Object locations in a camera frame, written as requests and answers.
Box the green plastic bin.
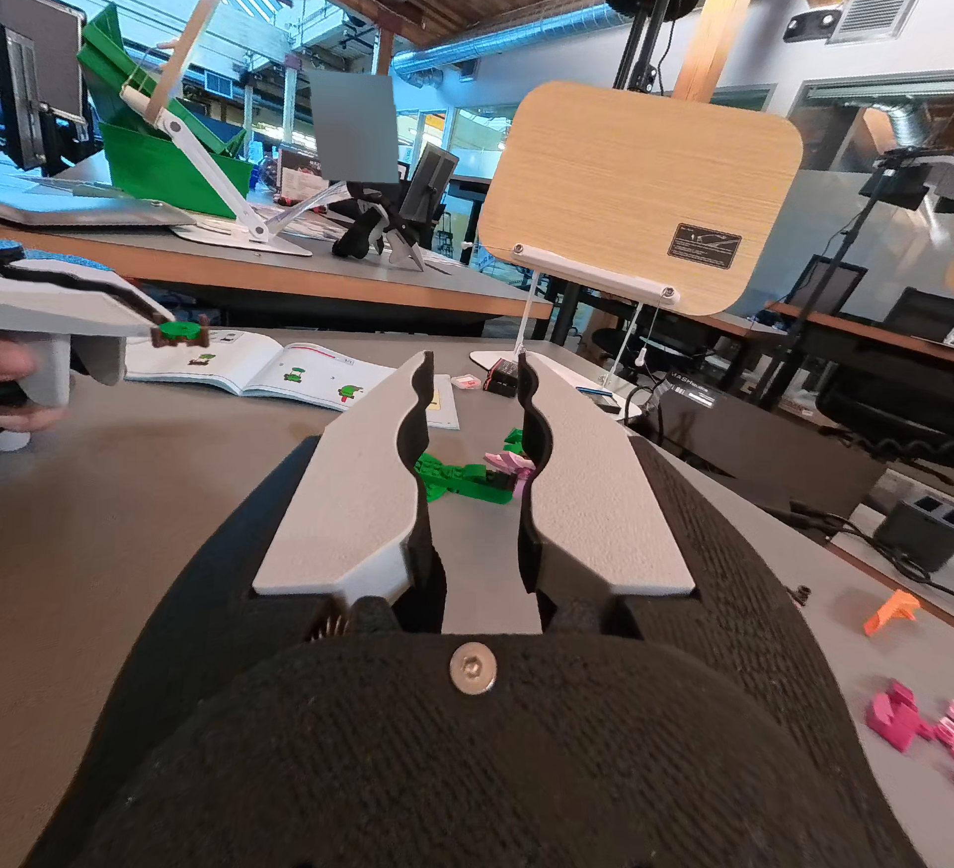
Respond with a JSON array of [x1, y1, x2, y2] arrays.
[[77, 3, 256, 221]]

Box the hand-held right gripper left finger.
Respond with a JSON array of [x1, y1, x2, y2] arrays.
[[252, 351, 450, 633]]

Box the green and brown lego assembly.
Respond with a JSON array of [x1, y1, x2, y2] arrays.
[[151, 316, 212, 349]]

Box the black tripod with camera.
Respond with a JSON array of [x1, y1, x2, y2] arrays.
[[756, 147, 954, 407]]

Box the small grey monitor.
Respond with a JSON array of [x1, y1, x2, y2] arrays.
[[398, 144, 461, 243]]

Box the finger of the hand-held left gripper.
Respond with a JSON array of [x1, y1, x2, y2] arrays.
[[0, 279, 162, 408], [0, 260, 177, 326]]

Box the wooden book stand with sticker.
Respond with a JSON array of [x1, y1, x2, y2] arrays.
[[470, 81, 804, 422]]

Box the grey wall vent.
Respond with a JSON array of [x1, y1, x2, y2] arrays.
[[827, 0, 940, 45]]

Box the spare black gripper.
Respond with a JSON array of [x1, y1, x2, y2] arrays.
[[331, 197, 427, 271]]

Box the magenta lego piece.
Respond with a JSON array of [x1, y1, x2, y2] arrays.
[[865, 680, 939, 755]]

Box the lego instruction booklet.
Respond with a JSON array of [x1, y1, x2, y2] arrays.
[[125, 330, 459, 431]]

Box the grey closed laptop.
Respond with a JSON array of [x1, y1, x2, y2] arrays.
[[0, 196, 196, 230]]

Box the black cardboard box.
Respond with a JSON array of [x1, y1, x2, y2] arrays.
[[648, 369, 889, 520]]

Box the black red printed box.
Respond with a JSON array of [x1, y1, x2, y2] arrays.
[[279, 147, 323, 207]]

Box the person's left hand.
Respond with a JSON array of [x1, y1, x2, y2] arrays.
[[0, 342, 67, 434]]

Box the pink lego flower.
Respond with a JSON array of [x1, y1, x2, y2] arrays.
[[483, 452, 539, 500]]

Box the black computer monitor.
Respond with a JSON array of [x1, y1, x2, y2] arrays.
[[0, 0, 89, 174]]

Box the green lego plate build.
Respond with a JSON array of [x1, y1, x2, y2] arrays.
[[413, 428, 526, 505]]

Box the orange lego piece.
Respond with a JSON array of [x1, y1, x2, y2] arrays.
[[865, 589, 923, 636]]

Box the black battery charger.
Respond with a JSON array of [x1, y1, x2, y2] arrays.
[[874, 495, 954, 572]]

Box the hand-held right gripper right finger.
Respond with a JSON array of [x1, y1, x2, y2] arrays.
[[516, 352, 699, 632]]

